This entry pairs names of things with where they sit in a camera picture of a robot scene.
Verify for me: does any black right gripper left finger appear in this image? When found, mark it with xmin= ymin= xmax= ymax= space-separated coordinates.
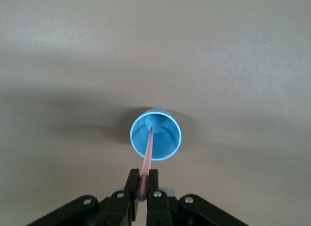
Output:
xmin=96 ymin=168 xmax=142 ymax=226

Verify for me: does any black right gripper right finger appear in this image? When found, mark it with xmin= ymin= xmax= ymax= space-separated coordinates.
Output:
xmin=145 ymin=168 xmax=173 ymax=226

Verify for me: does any pink chopstick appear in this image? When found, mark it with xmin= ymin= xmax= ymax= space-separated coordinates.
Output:
xmin=137 ymin=126 xmax=155 ymax=203

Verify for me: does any light blue plastic cup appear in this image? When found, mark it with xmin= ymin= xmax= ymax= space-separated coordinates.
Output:
xmin=129 ymin=107 xmax=183 ymax=162

